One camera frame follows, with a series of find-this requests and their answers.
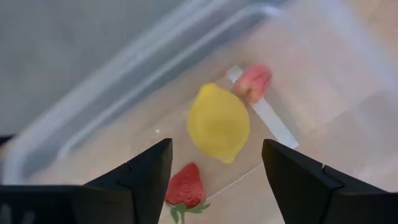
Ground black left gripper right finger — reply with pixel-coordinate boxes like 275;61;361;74
261;138;398;224

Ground red strawberry with green leaves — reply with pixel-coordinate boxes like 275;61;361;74
164;162;211;224

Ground yellow lemon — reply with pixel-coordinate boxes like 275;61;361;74
187;82;251;165

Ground pink raspberry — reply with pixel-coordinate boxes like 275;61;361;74
232;63;273;105

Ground clear plastic tupperware container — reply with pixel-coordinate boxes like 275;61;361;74
0;0;398;224

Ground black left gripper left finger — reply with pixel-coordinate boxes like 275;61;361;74
0;138;174;224

